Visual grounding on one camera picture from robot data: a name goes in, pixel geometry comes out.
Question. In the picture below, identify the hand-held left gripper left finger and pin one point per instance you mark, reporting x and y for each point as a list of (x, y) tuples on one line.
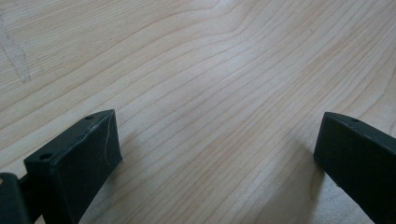
[(71, 168)]

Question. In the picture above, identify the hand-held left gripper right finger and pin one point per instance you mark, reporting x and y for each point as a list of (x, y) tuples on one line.
[(361, 161)]

